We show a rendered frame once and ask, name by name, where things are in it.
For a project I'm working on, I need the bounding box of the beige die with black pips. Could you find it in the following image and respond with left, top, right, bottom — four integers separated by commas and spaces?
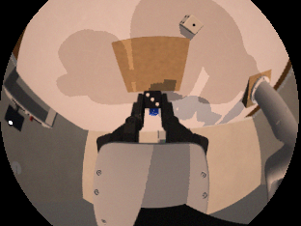
179, 14, 204, 35

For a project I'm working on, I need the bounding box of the brown mat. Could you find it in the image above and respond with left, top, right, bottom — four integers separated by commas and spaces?
111, 36, 190, 93

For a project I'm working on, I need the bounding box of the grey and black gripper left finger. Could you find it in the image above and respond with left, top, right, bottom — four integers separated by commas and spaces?
96, 94, 145, 152

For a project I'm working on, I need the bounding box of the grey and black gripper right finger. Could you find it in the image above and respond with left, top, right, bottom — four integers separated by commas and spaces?
160, 93, 208, 155

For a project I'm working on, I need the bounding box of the blue die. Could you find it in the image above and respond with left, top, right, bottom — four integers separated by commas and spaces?
149, 108, 159, 116

